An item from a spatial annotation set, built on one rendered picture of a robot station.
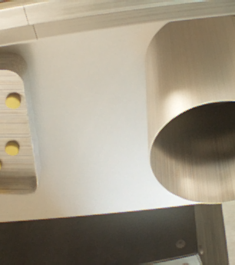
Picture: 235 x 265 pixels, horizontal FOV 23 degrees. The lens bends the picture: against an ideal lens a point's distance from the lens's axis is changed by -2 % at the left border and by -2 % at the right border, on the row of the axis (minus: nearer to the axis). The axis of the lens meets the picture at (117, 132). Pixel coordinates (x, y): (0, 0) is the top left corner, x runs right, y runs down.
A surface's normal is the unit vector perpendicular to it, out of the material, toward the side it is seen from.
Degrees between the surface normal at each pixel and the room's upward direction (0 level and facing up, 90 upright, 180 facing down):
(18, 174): 0
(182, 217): 90
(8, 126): 0
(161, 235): 90
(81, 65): 0
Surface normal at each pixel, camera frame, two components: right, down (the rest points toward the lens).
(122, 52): -0.02, 0.67
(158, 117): -0.85, -0.40
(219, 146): -0.23, -0.73
